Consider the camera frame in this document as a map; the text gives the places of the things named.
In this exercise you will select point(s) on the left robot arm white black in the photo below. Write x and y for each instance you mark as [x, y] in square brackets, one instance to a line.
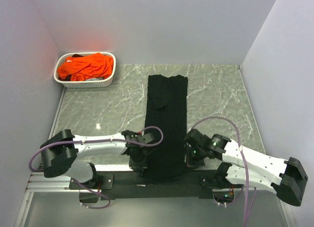
[66, 159]

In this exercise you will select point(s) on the white plastic laundry basket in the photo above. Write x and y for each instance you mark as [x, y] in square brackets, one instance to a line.
[93, 83]

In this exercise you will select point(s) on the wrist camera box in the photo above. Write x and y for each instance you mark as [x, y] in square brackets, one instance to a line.
[145, 139]
[196, 138]

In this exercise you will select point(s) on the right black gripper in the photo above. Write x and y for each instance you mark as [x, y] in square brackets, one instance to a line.
[190, 162]

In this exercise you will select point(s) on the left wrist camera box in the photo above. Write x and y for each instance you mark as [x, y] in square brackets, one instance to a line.
[145, 139]

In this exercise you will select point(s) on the aluminium rail frame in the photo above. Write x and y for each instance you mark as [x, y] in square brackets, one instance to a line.
[37, 183]

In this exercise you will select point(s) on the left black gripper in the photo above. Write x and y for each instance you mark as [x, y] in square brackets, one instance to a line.
[139, 166]

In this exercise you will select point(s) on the black t-shirt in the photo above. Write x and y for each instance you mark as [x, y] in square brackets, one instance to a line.
[166, 119]

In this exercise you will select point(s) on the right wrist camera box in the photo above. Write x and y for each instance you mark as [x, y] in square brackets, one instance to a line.
[196, 138]

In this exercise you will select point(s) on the orange t-shirt in basket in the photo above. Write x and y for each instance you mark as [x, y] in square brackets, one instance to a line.
[82, 68]

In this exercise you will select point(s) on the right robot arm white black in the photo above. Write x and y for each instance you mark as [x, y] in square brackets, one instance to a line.
[286, 179]

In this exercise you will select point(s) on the black base beam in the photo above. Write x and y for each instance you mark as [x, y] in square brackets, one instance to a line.
[129, 185]

